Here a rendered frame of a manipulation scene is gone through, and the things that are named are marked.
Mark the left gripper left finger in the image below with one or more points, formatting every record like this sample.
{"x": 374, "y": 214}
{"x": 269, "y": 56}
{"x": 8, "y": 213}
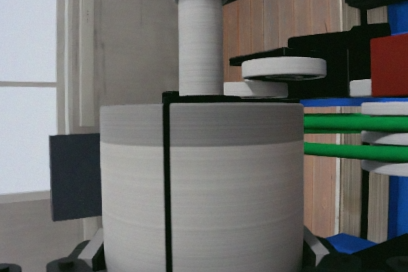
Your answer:
{"x": 91, "y": 259}

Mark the grey cylinder with narrow shaft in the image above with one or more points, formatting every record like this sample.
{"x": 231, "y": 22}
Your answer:
{"x": 191, "y": 185}

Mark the green drive belt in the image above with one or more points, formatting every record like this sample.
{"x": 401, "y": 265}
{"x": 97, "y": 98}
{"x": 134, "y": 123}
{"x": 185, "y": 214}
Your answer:
{"x": 354, "y": 122}
{"x": 363, "y": 152}

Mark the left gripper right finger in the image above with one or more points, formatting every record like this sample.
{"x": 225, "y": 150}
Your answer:
{"x": 315, "y": 254}

